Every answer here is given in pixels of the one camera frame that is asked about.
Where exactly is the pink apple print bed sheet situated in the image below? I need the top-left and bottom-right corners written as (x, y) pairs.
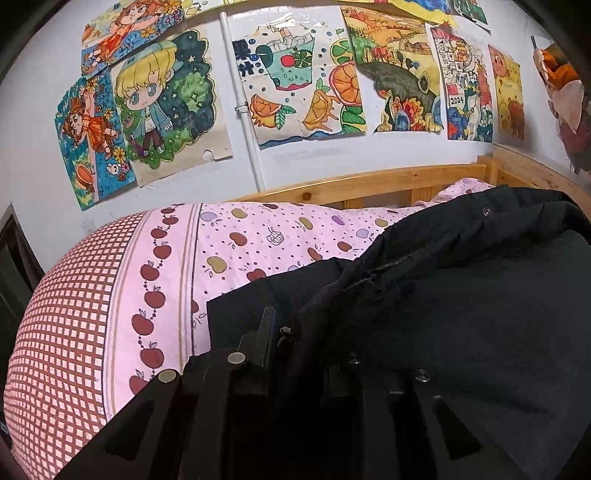
top-left (4, 178), bottom-right (497, 480)

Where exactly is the white wall pipe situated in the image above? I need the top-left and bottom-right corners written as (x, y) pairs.
top-left (219, 11), bottom-right (267, 193)

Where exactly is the black padded jacket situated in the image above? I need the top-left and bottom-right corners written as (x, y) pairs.
top-left (182, 185), bottom-right (591, 480)

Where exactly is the orange fields landscape drawing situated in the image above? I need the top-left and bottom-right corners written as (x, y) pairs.
top-left (341, 4), bottom-right (447, 135)

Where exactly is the colourful city drawing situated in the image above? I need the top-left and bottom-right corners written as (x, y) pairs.
top-left (429, 25), bottom-right (495, 143)

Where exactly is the blond child drawing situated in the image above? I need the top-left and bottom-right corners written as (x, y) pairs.
top-left (109, 25), bottom-right (234, 188)

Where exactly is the juice cup orange slices drawing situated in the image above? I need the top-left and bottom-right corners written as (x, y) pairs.
top-left (229, 20), bottom-right (369, 150)

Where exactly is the wooden bed frame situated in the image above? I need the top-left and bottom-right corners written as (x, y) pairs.
top-left (226, 154), bottom-right (583, 209)

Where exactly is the red haired figure drawing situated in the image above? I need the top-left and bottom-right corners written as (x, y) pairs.
top-left (452, 0), bottom-right (490, 27)

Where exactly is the yellow pineapple drawing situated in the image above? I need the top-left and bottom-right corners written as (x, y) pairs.
top-left (182, 0), bottom-right (228, 19)

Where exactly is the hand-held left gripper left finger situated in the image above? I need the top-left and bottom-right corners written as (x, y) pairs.
top-left (55, 307), bottom-right (279, 480)

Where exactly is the orange cloth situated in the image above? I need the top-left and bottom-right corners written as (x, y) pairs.
top-left (532, 36), bottom-right (591, 174)

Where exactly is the lying girl flower drawing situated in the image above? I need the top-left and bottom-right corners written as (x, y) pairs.
top-left (82, 0), bottom-right (186, 78)

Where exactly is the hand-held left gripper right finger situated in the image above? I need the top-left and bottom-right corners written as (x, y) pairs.
top-left (323, 353), bottom-right (527, 480)

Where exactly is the yellow bear drawing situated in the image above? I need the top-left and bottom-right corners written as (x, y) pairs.
top-left (488, 44), bottom-right (526, 141)

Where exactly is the dark door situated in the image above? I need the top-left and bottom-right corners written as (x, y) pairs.
top-left (0, 205), bottom-right (45, 354)

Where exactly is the orange dress girl blue drawing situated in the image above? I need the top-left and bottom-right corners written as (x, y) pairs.
top-left (54, 74), bottom-right (140, 212)

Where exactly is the blue sea beach drawing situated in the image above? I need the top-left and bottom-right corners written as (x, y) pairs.
top-left (387, 0), bottom-right (459, 27)

